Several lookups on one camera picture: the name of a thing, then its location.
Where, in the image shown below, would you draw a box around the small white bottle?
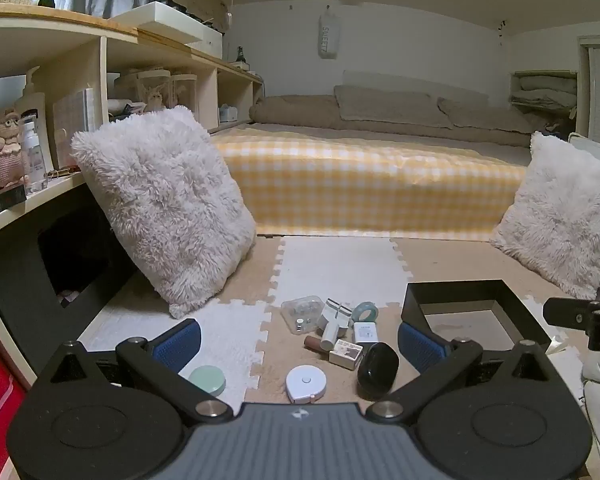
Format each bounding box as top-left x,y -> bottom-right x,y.
20,120 -> 48,193

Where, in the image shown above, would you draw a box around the brown duvet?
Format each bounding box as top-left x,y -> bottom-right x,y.
250,94 -> 533,148

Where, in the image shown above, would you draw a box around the brown bed pillow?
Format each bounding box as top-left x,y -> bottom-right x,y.
437,97 -> 531,133
334,84 -> 453,128

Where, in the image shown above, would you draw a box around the white cabinet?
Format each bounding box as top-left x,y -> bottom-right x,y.
567,132 -> 600,163

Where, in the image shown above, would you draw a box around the clear plastic case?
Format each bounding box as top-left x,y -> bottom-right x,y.
281,296 -> 326,335

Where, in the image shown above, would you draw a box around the teal tape roll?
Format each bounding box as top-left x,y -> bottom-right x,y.
351,301 -> 378,323

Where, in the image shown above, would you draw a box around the white hanging bag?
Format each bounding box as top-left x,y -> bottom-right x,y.
319,7 -> 342,59

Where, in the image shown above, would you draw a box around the grid pattern calendar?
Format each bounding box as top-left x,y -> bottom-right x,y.
52,88 -> 101,168

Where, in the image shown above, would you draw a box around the black cardboard box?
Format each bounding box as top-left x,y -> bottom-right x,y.
401,280 -> 552,353

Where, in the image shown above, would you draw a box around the green round compact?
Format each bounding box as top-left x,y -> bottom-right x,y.
187,365 -> 227,397

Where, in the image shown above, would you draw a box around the cream wooden shelf unit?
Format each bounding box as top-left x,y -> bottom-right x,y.
0,2 -> 266,386

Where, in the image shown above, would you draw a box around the yellow checked blanket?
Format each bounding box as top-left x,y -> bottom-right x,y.
210,126 -> 528,241

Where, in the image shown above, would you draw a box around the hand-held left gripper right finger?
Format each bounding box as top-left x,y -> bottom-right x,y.
365,321 -> 567,422

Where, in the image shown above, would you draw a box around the clear doll display case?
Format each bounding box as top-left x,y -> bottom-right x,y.
114,71 -> 173,113
170,74 -> 198,116

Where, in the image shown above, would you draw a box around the knitted doll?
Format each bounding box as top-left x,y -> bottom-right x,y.
0,108 -> 31,193

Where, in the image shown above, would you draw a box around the white pump lotion bottle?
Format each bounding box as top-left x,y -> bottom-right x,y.
14,66 -> 53,181

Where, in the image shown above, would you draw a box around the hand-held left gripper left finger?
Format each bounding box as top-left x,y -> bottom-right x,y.
35,319 -> 233,423

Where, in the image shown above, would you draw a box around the black glasses case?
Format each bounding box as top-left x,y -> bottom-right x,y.
356,342 -> 400,401

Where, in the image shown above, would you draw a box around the white flat box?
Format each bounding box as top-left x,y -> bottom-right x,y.
111,1 -> 203,46

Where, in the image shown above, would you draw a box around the small black sign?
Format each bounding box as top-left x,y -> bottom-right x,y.
0,185 -> 27,216

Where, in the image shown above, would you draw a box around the small printed box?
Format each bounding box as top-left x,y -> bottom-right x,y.
329,339 -> 364,371

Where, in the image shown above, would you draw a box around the white fluffy pillow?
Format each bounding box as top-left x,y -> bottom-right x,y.
489,131 -> 600,301
70,106 -> 257,320

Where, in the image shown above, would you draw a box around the black fabric storage bin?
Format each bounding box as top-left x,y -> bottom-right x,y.
0,200 -> 131,376

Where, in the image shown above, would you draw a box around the white round tape measure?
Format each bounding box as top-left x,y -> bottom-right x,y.
286,364 -> 328,403

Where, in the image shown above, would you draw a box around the shelf with folded bedding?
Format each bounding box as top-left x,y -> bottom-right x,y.
511,70 -> 578,136

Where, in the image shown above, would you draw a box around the foam puzzle mat tiles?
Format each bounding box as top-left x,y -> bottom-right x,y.
80,235 -> 586,406

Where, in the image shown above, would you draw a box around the cream storage box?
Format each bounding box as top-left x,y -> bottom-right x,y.
190,25 -> 224,51

